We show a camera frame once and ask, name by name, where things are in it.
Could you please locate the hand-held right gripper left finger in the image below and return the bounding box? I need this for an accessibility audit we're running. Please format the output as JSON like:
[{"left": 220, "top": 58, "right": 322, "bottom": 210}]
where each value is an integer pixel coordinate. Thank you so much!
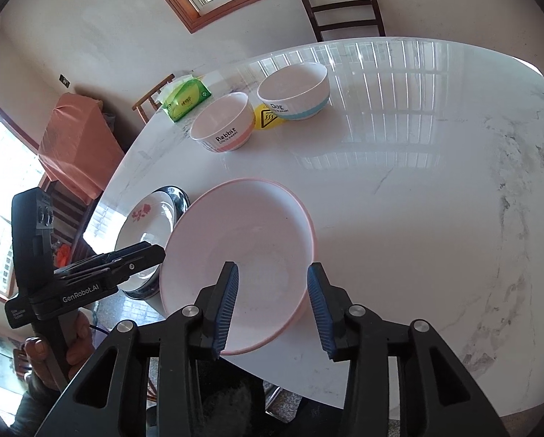
[{"left": 35, "top": 261, "right": 239, "bottom": 437}]

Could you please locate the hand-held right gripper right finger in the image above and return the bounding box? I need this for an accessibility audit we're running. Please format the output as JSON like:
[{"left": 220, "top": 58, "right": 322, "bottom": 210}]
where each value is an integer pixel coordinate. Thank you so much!
[{"left": 307, "top": 263, "right": 509, "bottom": 437}]

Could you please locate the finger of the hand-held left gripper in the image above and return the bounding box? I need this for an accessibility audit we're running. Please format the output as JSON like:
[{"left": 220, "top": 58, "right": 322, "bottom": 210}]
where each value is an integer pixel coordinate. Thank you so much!
[
  {"left": 87, "top": 243, "right": 162, "bottom": 267},
  {"left": 54, "top": 247, "right": 166, "bottom": 283}
]

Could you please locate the white plate with pink flower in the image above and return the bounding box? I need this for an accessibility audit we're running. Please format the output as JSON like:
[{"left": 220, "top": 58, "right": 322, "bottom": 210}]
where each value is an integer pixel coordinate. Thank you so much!
[{"left": 114, "top": 190, "right": 182, "bottom": 292}]

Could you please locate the blue patterned plate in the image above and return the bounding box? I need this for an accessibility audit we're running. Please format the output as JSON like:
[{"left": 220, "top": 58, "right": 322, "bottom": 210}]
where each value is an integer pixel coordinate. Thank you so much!
[{"left": 117, "top": 185, "right": 192, "bottom": 300}]

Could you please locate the white bowl with pink band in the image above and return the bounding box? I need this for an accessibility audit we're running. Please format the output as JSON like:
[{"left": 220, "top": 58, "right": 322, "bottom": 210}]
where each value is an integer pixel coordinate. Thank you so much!
[{"left": 190, "top": 92, "right": 255, "bottom": 153}]

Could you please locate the white bowl with blue band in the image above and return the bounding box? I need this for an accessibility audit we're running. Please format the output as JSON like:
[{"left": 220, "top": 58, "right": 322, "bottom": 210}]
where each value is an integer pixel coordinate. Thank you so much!
[{"left": 257, "top": 61, "right": 330, "bottom": 121}]

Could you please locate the person's left forearm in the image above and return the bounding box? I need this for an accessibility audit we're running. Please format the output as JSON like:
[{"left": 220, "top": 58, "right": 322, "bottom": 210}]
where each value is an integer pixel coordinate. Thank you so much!
[{"left": 15, "top": 369, "right": 66, "bottom": 437}]

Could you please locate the person's left hand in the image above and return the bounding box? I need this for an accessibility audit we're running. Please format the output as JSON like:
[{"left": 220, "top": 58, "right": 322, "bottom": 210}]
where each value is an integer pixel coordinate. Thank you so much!
[{"left": 23, "top": 310, "right": 94, "bottom": 390}]

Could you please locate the dark wooden bench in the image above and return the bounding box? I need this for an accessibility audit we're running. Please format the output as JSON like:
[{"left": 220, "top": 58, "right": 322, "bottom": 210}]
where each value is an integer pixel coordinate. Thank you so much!
[{"left": 40, "top": 177, "right": 95, "bottom": 256}]

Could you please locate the orange cloth cover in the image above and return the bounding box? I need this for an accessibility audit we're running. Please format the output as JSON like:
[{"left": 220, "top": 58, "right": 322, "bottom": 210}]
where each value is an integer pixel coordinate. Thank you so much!
[{"left": 38, "top": 93, "right": 126, "bottom": 200}]

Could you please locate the light wooden chair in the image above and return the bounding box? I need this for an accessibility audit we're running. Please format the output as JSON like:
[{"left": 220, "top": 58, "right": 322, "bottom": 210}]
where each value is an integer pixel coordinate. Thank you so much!
[{"left": 132, "top": 74, "right": 176, "bottom": 123}]

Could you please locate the green tissue pack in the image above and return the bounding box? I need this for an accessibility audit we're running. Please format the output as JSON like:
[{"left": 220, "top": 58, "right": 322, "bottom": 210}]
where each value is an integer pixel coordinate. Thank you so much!
[{"left": 157, "top": 74, "right": 212, "bottom": 123}]

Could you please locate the yellow round sticker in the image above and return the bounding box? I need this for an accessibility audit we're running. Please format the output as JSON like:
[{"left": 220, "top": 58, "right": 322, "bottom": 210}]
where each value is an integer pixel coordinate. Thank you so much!
[{"left": 253, "top": 103, "right": 285, "bottom": 130}]

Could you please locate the dark wooden chair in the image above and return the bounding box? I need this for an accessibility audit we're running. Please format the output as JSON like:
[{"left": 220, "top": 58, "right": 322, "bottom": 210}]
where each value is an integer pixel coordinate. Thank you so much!
[{"left": 297, "top": 0, "right": 386, "bottom": 43}]

